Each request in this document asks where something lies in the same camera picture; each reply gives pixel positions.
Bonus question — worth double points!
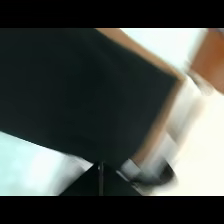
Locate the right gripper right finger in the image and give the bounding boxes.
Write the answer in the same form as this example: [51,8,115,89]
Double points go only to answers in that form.
[99,161,145,197]

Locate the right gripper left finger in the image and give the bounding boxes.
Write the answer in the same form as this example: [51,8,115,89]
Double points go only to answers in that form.
[59,161,101,197]

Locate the black T-shirt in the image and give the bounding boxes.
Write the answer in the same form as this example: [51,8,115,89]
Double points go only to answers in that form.
[0,28,183,168]

